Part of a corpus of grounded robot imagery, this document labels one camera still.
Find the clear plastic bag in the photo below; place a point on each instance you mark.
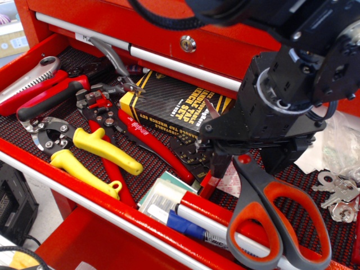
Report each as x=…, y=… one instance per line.
x=341, y=147

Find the red black handled cutter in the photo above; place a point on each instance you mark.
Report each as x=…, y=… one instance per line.
x=39, y=84

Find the white red printed packet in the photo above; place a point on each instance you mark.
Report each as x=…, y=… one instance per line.
x=230, y=183

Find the black electronic box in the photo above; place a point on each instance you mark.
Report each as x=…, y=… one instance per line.
x=18, y=205

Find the grey handled flush cutters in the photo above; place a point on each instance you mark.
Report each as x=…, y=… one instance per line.
x=126, y=83

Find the clear plastic drill bit case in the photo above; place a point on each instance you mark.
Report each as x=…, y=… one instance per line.
x=166, y=192

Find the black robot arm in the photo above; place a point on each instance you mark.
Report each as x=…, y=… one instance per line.
x=329, y=29

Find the blue cap Bic marker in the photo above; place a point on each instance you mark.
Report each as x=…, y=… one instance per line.
x=188, y=228

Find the red grey scissors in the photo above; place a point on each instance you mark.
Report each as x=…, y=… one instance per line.
x=259, y=190

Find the black crimping tool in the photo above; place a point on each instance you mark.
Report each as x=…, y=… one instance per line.
x=185, y=149

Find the white paper sheets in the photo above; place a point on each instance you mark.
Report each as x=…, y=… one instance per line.
x=312, y=158

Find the silver drawer lock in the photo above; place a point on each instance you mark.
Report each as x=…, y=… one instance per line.
x=187, y=44

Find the silver keys bunch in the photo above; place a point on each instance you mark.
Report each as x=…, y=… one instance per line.
x=343, y=203

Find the left open red drawer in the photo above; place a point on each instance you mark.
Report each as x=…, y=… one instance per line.
x=54, y=139

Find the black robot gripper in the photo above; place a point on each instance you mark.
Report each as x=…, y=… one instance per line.
x=271, y=113

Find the black yellow tap wrench box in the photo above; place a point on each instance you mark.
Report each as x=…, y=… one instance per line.
x=171, y=105

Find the red handled wire stripper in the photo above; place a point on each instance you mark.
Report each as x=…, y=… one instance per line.
x=120, y=134

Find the red tool chest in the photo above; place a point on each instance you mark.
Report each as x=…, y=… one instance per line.
x=219, y=64

